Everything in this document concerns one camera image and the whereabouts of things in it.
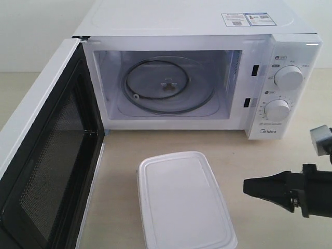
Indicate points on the glass turntable plate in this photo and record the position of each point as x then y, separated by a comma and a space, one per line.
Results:
167, 85

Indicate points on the warning label sticker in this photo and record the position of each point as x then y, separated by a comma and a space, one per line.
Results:
248, 19

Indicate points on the white plastic food container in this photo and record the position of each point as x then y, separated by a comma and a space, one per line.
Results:
181, 203

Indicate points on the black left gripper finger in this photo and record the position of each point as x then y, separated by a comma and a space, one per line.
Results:
282, 189

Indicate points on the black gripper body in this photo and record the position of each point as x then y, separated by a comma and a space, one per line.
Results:
317, 192

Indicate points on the upper white control knob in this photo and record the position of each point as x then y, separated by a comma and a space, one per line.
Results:
288, 78

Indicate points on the lower white control knob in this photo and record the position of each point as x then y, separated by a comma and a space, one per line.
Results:
277, 110

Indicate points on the white microwave oven body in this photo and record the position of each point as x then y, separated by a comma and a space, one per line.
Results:
241, 62

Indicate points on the white control knob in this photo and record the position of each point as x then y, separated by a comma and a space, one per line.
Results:
288, 78
277, 110

